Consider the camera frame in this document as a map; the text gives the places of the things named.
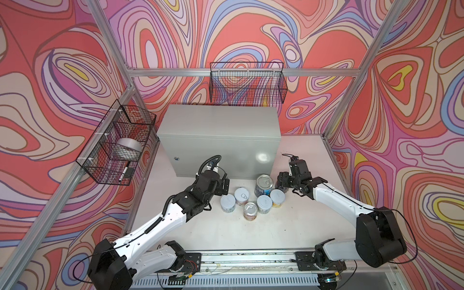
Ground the small yellow can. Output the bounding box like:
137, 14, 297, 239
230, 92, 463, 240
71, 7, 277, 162
269, 189, 285, 208

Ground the tall light blue can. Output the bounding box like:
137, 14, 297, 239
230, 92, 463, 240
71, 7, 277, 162
254, 174, 274, 197

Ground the tall dark blue can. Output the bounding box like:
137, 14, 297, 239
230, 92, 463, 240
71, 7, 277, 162
275, 184, 289, 193

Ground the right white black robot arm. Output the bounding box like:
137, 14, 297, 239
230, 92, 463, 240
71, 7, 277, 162
276, 154, 407, 269

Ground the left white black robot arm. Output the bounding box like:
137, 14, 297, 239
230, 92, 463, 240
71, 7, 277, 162
87, 155, 230, 290

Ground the small white can left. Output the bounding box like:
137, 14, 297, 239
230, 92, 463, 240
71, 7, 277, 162
220, 195, 236, 213

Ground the small white can pull tab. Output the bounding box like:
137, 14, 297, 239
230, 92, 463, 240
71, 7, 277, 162
234, 187, 250, 206

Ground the small pink can silver lid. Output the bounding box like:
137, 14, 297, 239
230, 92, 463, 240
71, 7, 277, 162
243, 203, 258, 221

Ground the small white blue can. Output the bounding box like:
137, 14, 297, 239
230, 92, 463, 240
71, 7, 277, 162
256, 195, 273, 215

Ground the grey metal cabinet box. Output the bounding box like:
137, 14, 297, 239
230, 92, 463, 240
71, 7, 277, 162
157, 105, 282, 180

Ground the grey tape roll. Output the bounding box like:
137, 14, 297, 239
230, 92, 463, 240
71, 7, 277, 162
115, 138, 143, 161

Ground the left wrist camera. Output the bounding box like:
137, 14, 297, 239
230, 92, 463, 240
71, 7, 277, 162
206, 161, 219, 173

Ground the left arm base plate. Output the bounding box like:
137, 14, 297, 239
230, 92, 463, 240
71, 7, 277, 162
157, 252, 202, 274

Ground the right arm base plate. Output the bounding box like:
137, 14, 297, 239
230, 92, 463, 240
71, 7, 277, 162
292, 250, 347, 272

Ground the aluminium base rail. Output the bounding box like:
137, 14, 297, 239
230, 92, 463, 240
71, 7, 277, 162
129, 249, 407, 290

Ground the back black wire basket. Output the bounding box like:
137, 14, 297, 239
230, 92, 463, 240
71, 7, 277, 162
209, 60, 288, 107

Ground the black wire basket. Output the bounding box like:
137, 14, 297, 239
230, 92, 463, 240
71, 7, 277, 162
76, 100, 157, 186
209, 60, 288, 107

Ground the left black wire basket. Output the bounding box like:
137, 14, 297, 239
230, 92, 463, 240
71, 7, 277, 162
76, 100, 157, 186

